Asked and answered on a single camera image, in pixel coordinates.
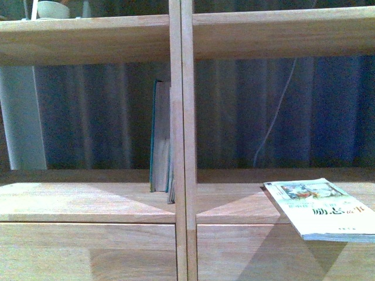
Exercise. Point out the white illustrated paperback book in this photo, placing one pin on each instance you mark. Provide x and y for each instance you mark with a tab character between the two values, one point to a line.
321	211

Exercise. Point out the teal cover thick book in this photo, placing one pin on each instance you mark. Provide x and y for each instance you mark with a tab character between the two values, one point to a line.
160	138

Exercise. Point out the thin green cover book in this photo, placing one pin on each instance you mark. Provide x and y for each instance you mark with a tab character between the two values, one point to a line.
170	187

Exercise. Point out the dark blue curtain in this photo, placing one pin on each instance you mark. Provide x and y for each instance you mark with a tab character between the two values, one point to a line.
307	112

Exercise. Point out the upper right wooden drawer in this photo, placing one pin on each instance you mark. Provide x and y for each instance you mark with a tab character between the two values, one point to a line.
277	252

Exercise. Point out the wooden drawer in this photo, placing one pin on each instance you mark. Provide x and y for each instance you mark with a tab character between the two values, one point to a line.
63	251
277	252

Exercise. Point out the wooden bookshelf unit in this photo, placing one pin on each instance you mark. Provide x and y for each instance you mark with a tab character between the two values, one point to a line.
232	197

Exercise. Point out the white ceramic bowl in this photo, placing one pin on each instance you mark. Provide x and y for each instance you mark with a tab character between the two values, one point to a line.
54	10

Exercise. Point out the upper left wooden drawer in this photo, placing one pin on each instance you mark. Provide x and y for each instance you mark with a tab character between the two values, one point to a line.
63	251

